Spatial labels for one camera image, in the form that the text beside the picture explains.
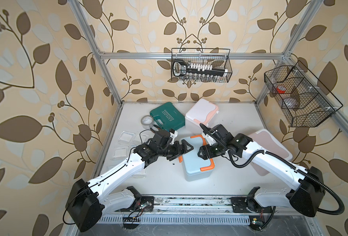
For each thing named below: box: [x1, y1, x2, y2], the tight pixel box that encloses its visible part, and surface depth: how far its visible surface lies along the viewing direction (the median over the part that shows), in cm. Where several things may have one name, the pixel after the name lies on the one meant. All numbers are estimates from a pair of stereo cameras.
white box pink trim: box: [184, 98, 219, 134], surface depth 97 cm
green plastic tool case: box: [149, 101, 186, 132], surface depth 109 cm
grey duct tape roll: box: [140, 115, 154, 129], surface depth 110 cm
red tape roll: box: [276, 85, 287, 94], surface depth 84 cm
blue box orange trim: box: [178, 134, 215, 182], surface depth 75 cm
